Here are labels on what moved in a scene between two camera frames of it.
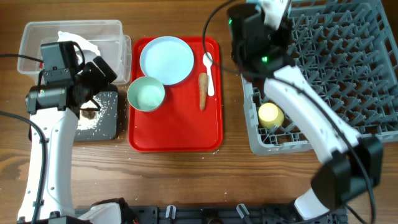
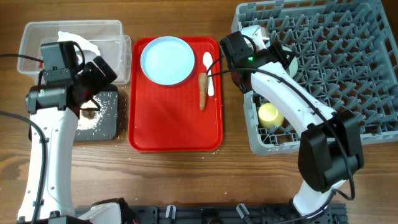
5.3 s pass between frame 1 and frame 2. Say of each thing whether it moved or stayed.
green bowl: moved
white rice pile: stayed
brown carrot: stayed
